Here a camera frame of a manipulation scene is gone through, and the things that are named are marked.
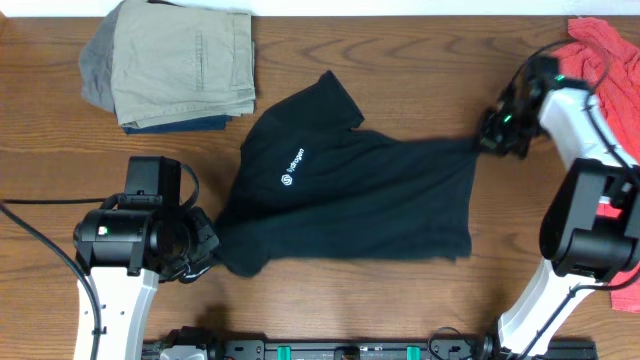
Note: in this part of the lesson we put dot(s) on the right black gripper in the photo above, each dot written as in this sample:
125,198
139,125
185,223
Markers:
498,135

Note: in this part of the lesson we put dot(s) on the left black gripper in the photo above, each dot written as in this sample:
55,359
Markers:
201,240

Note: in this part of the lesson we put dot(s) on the black polo shirt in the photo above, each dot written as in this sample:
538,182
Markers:
313,184

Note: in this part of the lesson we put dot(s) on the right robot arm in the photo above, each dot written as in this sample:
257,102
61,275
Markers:
590,232

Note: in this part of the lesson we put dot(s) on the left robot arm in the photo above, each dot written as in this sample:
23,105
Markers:
124,255

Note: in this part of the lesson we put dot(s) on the red t-shirt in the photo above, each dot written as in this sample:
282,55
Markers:
600,48

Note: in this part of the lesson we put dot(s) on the folded beige khaki pants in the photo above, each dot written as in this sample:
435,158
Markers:
173,63

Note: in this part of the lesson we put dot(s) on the folded grey garment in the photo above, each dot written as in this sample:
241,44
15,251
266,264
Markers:
95,63

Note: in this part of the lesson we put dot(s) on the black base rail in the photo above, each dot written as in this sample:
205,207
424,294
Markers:
194,343

